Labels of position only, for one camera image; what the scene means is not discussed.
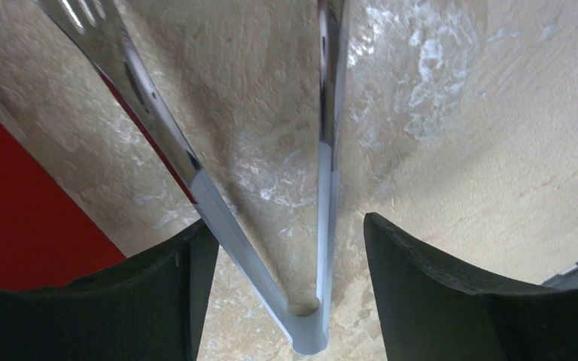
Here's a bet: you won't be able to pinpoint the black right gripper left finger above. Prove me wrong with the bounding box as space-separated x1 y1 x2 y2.
0 221 219 360

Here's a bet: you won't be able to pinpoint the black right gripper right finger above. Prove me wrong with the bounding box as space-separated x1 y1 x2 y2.
364 213 578 360

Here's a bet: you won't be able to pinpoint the red chocolate box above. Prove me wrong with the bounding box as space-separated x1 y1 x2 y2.
0 69 198 292

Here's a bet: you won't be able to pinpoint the metal tongs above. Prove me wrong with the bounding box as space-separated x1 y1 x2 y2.
40 1 348 356

